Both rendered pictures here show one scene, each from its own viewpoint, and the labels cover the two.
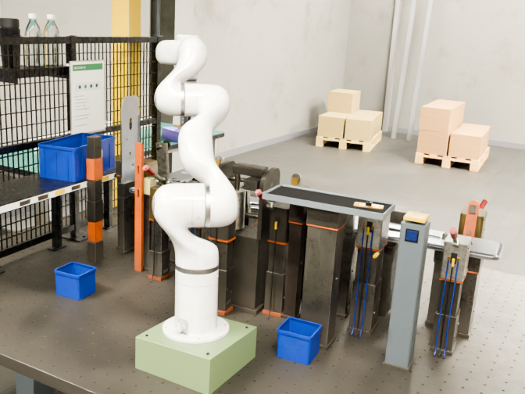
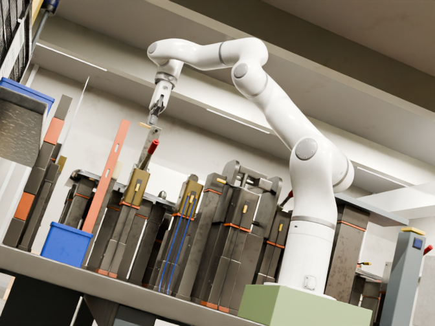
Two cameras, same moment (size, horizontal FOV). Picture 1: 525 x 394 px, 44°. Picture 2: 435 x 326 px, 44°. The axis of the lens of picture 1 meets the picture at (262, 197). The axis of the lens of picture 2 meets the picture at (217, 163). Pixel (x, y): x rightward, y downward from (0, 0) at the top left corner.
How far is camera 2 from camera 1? 1.81 m
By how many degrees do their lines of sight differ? 50
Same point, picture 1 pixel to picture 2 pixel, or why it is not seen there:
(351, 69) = not seen: outside the picture
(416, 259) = (418, 264)
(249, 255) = (251, 253)
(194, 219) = (339, 173)
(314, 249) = (344, 246)
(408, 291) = (410, 291)
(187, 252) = (331, 202)
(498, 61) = not seen: hidden behind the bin
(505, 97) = not seen: hidden behind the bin
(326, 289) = (347, 284)
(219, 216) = (349, 178)
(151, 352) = (299, 305)
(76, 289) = (83, 252)
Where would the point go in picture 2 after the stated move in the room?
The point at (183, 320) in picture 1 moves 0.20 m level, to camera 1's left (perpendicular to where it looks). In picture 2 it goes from (312, 277) to (263, 255)
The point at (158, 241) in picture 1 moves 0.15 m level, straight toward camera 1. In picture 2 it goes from (126, 229) to (159, 237)
